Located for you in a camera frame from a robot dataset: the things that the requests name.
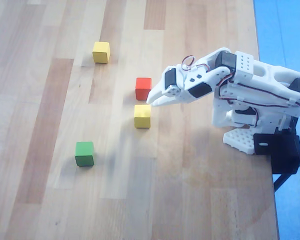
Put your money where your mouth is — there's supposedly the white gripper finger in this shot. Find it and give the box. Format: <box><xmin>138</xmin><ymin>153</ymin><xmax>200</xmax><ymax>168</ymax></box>
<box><xmin>146</xmin><ymin>80</ymin><xmax>169</xmax><ymax>104</ymax></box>
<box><xmin>150</xmin><ymin>85</ymin><xmax>184</xmax><ymax>108</ymax></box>

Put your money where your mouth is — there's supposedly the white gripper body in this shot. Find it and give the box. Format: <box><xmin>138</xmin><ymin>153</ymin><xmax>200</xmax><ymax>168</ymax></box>
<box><xmin>162</xmin><ymin>65</ymin><xmax>215</xmax><ymax>104</ymax></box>

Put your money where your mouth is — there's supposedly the yellow wooden cube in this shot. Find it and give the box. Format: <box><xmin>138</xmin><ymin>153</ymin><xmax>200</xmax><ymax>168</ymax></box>
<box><xmin>92</xmin><ymin>41</ymin><xmax>111</xmax><ymax>64</ymax></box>
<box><xmin>134</xmin><ymin>104</ymin><xmax>152</xmax><ymax>129</ymax></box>

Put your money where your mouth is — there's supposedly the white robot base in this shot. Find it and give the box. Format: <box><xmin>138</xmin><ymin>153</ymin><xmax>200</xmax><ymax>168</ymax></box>
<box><xmin>222</xmin><ymin>126</ymin><xmax>256</xmax><ymax>155</ymax></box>

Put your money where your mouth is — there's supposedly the red wooden cube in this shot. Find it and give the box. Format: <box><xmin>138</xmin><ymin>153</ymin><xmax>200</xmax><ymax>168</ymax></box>
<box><xmin>135</xmin><ymin>77</ymin><xmax>153</xmax><ymax>101</ymax></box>

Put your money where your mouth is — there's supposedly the green wooden cube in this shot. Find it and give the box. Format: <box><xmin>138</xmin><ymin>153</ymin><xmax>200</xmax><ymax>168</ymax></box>
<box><xmin>75</xmin><ymin>141</ymin><xmax>95</xmax><ymax>167</ymax></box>

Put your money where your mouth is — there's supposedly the black table clamp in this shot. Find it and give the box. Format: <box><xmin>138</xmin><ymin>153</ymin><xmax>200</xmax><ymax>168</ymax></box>
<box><xmin>253</xmin><ymin>117</ymin><xmax>300</xmax><ymax>175</ymax></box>

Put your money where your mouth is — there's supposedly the black table leg bar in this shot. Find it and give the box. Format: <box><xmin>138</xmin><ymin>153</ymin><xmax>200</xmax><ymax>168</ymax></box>
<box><xmin>273</xmin><ymin>172</ymin><xmax>295</xmax><ymax>194</ymax></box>

